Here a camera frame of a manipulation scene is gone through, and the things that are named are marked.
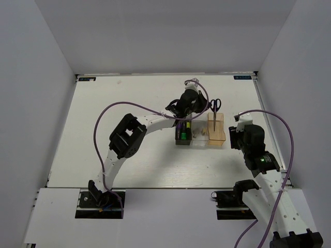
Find grey eraser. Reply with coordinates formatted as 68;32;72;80
192;128;200;138

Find blue corner label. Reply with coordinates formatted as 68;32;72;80
233;75;252;80
78;77;96;82

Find right blue corner label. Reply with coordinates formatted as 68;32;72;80
233;75;252;80

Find orange plastic container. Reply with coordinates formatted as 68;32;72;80
207;113;226;147

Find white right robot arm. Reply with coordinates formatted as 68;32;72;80
229;124;323;247

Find green highlighter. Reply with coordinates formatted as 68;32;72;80
180;122;187;140

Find clear plastic container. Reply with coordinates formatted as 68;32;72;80
191;113;209;148

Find left blue corner label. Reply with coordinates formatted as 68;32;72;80
78;77;96;82

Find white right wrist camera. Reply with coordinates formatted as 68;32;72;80
234;113;253;132

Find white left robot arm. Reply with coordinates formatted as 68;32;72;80
88;89;210;206

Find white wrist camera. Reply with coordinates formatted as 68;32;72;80
234;113;253;132
184;78;199;92

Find purple highlighter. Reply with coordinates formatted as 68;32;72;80
175;123;182;140

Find yellow highlighter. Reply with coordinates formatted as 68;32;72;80
186;121;191;136

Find purple cable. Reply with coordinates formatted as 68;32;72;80
93;80;210;219
234;110;295;248

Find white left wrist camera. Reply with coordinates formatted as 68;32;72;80
184;78;199;92

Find black handled scissors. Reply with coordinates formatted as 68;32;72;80
210;98;222;131

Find dark grey plastic container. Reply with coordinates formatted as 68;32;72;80
175;120;192;146

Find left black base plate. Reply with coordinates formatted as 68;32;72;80
75;191;126;220

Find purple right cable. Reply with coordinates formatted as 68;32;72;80
234;110;295;248

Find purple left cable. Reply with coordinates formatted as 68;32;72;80
93;80;210;219

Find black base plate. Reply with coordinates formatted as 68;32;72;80
75;191;126;220
211;189;268;221

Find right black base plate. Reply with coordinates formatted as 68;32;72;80
211;189;268;221

